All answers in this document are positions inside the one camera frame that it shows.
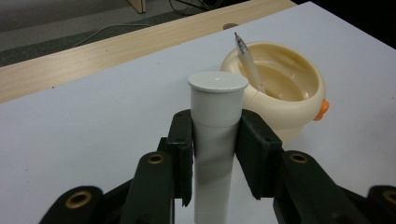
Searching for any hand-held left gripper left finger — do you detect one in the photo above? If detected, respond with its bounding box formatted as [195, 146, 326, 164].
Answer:
[158, 108, 195, 207]

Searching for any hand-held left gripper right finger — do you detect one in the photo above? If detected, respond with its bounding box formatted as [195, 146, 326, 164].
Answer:
[233, 108, 285, 201]

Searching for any cream ribbed pen holder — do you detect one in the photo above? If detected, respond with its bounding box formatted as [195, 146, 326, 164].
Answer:
[219, 41, 331, 147]

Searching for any white cylindrical tube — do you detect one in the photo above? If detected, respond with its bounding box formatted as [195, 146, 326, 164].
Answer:
[187, 70, 249, 224]

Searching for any clear ballpoint pen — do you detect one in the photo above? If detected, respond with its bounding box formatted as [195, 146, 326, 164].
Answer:
[233, 32, 269, 94]

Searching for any wooden table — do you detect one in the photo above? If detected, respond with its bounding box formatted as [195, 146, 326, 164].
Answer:
[0, 0, 298, 105]

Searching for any light wooden desk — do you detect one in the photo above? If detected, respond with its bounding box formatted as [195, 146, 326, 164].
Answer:
[127, 0, 148, 14]

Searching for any white floor cable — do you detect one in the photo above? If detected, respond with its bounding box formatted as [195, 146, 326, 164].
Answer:
[73, 22, 154, 49]

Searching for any black cable bundle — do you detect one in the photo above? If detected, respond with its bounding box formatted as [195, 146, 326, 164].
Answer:
[169, 0, 226, 14]

